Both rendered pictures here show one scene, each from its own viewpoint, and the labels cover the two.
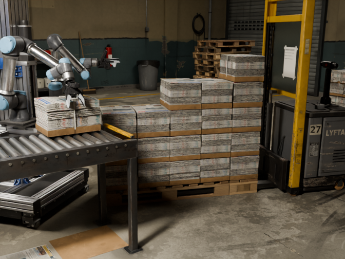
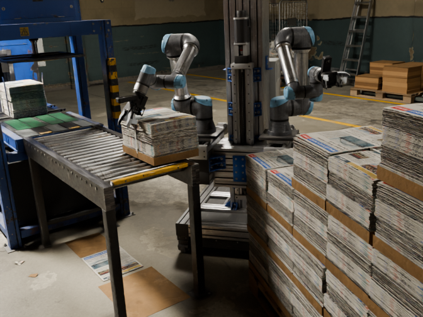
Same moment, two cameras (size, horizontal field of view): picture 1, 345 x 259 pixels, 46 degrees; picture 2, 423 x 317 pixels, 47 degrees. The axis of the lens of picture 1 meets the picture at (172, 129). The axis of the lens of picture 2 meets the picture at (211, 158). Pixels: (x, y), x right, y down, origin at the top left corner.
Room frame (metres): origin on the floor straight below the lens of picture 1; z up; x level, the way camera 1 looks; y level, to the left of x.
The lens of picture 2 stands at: (3.07, -1.92, 1.58)
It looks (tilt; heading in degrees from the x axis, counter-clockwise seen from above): 17 degrees down; 89
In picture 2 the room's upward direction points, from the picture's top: 3 degrees counter-clockwise
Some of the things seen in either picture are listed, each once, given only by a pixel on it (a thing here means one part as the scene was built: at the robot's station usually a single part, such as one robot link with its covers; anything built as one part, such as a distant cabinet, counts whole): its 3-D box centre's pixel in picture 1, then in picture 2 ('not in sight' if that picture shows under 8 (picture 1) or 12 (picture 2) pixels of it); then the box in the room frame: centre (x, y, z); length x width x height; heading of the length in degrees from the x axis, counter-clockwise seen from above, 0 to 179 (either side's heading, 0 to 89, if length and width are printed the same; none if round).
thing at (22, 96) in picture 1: (17, 98); (202, 106); (3.08, 1.18, 0.98); 0.13 x 0.12 x 0.14; 160
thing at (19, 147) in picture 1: (21, 148); (99, 152); (2.43, 0.94, 0.77); 0.47 x 0.05 x 0.05; 34
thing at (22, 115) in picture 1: (19, 113); (204, 124); (3.08, 1.18, 0.87); 0.15 x 0.15 x 0.10
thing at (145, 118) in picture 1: (165, 151); (328, 265); (3.62, 0.07, 0.42); 1.17 x 0.39 x 0.83; 105
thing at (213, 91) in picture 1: (210, 93); (394, 190); (3.73, -0.35, 0.95); 0.38 x 0.29 x 0.23; 14
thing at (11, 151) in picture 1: (10, 150); (95, 150); (2.40, 0.99, 0.77); 0.47 x 0.05 x 0.05; 34
